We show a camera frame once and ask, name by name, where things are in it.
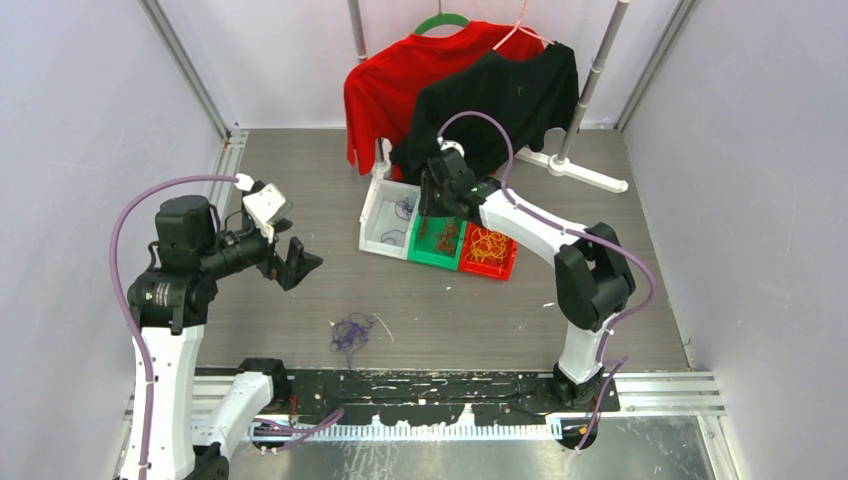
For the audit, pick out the red t-shirt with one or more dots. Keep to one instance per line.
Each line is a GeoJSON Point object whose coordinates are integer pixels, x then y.
{"type": "Point", "coordinates": [380, 94]}

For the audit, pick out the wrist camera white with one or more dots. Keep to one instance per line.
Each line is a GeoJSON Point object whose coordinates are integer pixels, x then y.
{"type": "Point", "coordinates": [446, 145]}
{"type": "Point", "coordinates": [265, 206]}

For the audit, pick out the black t-shirt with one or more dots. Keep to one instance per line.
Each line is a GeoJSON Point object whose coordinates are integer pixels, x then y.
{"type": "Point", "coordinates": [527, 98]}

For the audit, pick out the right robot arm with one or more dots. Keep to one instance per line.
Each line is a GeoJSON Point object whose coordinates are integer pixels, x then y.
{"type": "Point", "coordinates": [593, 280]}

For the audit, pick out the white plastic bin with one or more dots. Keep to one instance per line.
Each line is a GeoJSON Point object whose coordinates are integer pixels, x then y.
{"type": "Point", "coordinates": [387, 218]}

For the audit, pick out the green plastic bin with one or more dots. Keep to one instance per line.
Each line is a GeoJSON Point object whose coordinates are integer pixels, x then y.
{"type": "Point", "coordinates": [437, 241]}

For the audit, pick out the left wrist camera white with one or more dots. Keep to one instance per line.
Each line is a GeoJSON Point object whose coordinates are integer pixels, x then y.
{"type": "Point", "coordinates": [265, 206]}

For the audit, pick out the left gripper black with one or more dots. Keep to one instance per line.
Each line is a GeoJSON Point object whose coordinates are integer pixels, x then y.
{"type": "Point", "coordinates": [292, 263]}

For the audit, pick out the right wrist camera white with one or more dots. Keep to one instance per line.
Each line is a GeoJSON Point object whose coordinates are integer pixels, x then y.
{"type": "Point", "coordinates": [446, 145]}

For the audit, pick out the red plastic bin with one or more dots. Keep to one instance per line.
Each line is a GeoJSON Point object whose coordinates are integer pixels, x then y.
{"type": "Point", "coordinates": [487, 253]}

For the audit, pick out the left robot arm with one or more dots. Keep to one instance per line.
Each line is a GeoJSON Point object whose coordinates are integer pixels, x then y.
{"type": "Point", "coordinates": [169, 303]}

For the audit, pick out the white clothes rack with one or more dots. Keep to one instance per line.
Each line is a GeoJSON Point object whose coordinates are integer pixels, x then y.
{"type": "Point", "coordinates": [558, 164]}

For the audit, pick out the green clothes hanger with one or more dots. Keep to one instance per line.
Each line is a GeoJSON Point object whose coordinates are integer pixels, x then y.
{"type": "Point", "coordinates": [441, 19]}

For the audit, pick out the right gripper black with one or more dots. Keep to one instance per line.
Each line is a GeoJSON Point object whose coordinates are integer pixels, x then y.
{"type": "Point", "coordinates": [427, 206]}

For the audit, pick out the pink clothes hanger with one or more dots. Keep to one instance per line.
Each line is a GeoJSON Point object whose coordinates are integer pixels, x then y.
{"type": "Point", "coordinates": [520, 28]}

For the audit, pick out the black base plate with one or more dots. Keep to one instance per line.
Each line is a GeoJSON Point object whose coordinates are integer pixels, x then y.
{"type": "Point", "coordinates": [431, 398]}

